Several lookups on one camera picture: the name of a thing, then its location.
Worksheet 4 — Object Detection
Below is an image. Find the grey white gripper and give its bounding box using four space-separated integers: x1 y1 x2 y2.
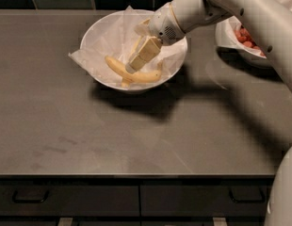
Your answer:
125 3 186 73

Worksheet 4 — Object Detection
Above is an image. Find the yellow banana across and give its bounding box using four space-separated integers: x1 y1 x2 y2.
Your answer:
105 56 163 83

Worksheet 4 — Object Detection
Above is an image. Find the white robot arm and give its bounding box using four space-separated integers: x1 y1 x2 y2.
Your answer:
135 0 292 226

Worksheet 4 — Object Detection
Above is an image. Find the white bowl with bananas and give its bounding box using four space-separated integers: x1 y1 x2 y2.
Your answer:
79 9 188 95

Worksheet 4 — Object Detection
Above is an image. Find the white bowl with strawberries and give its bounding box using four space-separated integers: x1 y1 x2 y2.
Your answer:
216 17 271 69

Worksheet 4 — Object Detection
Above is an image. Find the white paper liner right bowl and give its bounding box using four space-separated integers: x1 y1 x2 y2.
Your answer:
216 0 292 68

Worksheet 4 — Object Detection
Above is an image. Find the white paper liner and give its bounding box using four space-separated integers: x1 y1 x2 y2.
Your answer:
68 5 188 89

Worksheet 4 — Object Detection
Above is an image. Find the red strawberries pile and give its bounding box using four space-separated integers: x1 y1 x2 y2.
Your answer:
234 26 264 57

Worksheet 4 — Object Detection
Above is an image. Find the right dark drawer front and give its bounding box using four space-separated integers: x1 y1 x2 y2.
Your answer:
140 186 268 217

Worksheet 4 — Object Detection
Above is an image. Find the dark drawer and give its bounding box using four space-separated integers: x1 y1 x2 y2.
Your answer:
140 186 268 217
0 186 139 217

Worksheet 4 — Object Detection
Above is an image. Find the left dark drawer front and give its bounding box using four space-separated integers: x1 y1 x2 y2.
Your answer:
0 186 139 217

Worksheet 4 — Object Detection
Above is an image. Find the right black drawer handle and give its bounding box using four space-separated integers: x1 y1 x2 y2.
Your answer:
229 189 266 203

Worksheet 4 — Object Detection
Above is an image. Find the black drawer handle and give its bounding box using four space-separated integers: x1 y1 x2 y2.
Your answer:
11 189 50 204
229 189 266 203

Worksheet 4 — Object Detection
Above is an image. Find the left black drawer handle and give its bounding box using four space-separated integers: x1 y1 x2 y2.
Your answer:
11 189 50 204

